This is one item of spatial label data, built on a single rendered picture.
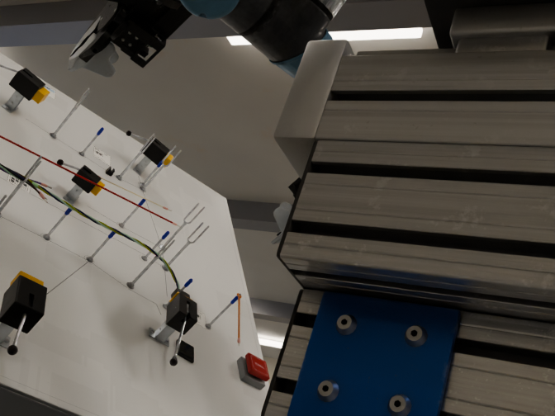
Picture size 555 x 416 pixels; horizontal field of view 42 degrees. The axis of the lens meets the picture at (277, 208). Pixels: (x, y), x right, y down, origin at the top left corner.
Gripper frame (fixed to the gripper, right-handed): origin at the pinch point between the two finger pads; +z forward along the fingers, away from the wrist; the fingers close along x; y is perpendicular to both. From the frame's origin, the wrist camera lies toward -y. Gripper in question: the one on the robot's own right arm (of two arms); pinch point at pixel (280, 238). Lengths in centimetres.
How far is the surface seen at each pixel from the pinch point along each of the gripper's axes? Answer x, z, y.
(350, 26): -252, -48, 49
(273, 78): -341, 9, 67
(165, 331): 17.6, 24.2, 1.5
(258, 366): 4.0, 19.9, -16.8
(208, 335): 2.6, 24.3, -5.6
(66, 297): 27.7, 29.6, 17.5
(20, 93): -6, 25, 60
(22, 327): 50, 26, 17
